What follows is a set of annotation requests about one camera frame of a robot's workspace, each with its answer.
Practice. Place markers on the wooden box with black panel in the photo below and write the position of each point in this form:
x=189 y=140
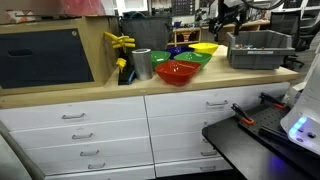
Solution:
x=50 y=56

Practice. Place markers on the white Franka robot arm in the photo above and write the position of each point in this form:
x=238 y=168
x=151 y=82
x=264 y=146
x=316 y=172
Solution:
x=310 y=100

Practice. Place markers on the silver metal cylinder cup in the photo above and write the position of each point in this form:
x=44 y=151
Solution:
x=142 y=65

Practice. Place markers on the yellow plastic bowl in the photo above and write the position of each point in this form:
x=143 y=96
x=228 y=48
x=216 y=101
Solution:
x=204 y=47

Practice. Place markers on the red translucent sheet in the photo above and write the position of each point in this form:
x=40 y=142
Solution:
x=81 y=7

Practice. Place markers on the small yellow spring clamp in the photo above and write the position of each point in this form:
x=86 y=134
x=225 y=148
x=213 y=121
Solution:
x=121 y=63

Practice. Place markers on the gray fabric basket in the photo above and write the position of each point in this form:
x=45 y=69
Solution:
x=146 y=33

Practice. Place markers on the white drawer cabinet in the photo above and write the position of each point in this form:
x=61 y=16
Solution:
x=110 y=130

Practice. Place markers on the red plastic bowl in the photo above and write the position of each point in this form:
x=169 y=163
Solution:
x=176 y=73

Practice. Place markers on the printed cardboard box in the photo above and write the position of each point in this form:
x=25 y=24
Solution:
x=18 y=16

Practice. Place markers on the black robot table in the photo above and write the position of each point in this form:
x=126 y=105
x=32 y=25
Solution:
x=240 y=153

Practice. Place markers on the gray plastic storage bin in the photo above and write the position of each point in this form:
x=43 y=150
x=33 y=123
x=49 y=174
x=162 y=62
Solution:
x=260 y=60

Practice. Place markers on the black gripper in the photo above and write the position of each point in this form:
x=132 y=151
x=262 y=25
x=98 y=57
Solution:
x=230 y=20

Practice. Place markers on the gray curved object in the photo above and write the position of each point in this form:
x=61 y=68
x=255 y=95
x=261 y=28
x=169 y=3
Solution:
x=16 y=150

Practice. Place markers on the blue plastic bowl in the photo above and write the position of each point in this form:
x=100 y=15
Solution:
x=178 y=50

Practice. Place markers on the black office chair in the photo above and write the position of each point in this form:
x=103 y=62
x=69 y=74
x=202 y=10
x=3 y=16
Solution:
x=283 y=21

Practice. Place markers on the black orange bar clamp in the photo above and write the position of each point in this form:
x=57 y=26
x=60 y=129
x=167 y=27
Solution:
x=245 y=116
x=271 y=101

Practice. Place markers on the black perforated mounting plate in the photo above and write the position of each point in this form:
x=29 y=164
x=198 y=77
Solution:
x=266 y=121

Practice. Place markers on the teal cloth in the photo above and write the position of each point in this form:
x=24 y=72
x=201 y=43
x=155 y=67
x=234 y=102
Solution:
x=135 y=14

